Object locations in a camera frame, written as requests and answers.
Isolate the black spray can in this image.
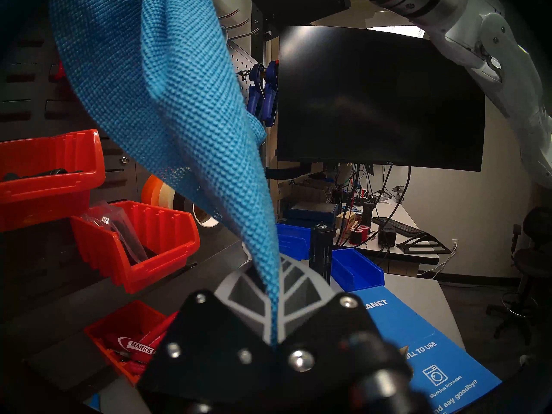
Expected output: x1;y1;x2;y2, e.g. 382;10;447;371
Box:
309;221;336;285

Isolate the clear plastic bag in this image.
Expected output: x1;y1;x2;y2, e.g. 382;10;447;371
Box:
81;202;149;263

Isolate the dark blue box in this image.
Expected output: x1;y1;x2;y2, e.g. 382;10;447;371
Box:
286;202;340;225

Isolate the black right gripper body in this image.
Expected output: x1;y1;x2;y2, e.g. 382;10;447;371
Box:
238;0;353;26

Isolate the black office chair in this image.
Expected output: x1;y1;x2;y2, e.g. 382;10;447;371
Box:
486;207;552;345

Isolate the blue plastic bin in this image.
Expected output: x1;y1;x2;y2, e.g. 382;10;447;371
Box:
330;248;386;292
276;223;312;261

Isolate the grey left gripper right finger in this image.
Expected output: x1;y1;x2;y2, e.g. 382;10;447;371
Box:
276;251;412;403

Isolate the blue microfiber shop towel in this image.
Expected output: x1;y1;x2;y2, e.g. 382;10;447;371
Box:
49;0;282;348

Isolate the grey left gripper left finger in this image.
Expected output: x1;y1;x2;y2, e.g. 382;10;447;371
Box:
137;262;279;394

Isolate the black computer keyboard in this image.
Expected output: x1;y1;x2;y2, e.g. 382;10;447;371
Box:
371;217;426;238

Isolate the red Marks-A-Lot marker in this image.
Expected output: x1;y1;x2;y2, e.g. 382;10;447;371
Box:
117;335;157;357

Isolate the red storage bin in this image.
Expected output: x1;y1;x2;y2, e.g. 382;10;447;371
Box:
84;300;178;386
70;201;201;294
0;129;107;232

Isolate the black computer monitor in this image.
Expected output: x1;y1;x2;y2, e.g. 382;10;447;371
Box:
276;25;486;173

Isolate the black orange tape roll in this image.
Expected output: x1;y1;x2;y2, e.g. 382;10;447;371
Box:
141;174;222;228

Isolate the black laptop stand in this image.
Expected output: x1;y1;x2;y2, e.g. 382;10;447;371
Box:
396;233;452;255

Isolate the blue cleaning cloth box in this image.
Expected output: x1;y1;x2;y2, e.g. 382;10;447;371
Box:
358;285;504;414

